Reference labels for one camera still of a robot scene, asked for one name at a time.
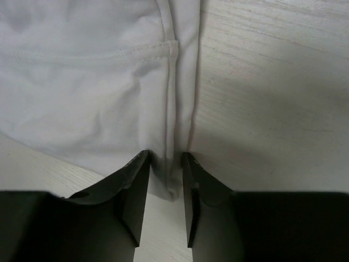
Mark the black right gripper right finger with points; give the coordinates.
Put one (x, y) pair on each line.
(227, 225)

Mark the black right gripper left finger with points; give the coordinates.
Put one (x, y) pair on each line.
(102, 222)

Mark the white skirt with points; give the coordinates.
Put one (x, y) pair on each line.
(93, 83)

